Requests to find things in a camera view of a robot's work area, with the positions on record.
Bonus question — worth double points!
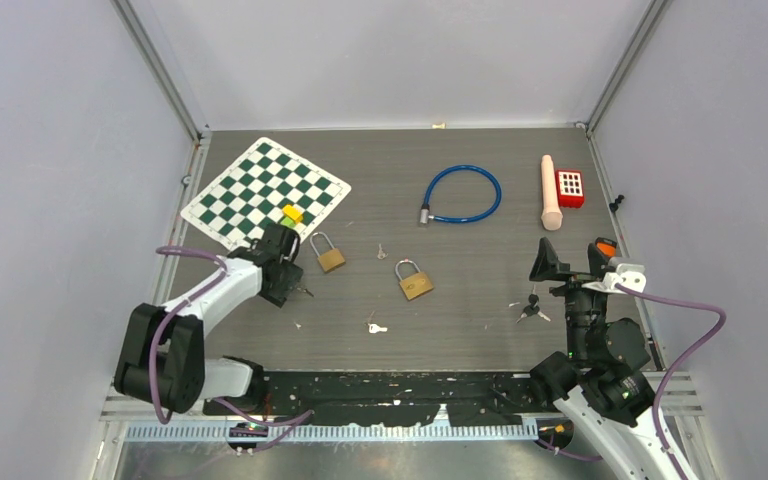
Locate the red block with holes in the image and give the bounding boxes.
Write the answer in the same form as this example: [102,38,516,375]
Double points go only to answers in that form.
[555,169,585,209]

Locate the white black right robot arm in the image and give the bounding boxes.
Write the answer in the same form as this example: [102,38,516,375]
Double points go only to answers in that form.
[526,237,696,479]

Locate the brass padlock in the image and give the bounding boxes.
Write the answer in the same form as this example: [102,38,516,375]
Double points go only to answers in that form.
[394,259,434,301]
[309,231,346,274]

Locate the black front base panel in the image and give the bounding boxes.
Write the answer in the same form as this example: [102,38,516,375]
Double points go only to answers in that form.
[203,370,558,427]

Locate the silver keys with white tag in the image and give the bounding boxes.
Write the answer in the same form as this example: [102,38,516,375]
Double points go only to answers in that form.
[365,311,389,334]

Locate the black headed key bunch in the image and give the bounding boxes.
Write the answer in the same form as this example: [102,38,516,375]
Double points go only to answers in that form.
[516,285,551,323]

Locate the green white chessboard mat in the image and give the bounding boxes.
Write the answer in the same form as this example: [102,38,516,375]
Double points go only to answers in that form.
[180,137,352,250]

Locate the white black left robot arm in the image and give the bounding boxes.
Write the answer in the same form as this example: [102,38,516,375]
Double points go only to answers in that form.
[113,224,303,424]

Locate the small orange padlock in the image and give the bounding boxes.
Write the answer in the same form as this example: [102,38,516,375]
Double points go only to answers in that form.
[594,237,618,258]

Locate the beige wooden rolling pin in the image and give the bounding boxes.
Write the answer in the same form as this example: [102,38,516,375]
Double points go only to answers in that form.
[540,155,563,231]

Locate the blue cable lock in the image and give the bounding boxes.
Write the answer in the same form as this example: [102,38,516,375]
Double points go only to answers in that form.
[417,164,504,227]

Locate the black knob on rail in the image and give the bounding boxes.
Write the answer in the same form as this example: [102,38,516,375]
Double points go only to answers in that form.
[609,195,625,213]

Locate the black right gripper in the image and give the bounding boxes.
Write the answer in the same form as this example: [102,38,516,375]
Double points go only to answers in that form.
[527,237,610,361]

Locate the green block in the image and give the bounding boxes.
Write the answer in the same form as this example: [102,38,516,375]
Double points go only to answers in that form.
[280,217,296,229]

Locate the aluminium frame rail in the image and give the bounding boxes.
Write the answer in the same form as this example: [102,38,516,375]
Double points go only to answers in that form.
[99,370,707,444]

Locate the yellow block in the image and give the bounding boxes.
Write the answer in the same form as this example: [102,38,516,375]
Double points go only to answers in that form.
[282,204,304,224]

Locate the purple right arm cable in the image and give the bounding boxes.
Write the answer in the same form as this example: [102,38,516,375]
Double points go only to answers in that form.
[536,284,728,480]

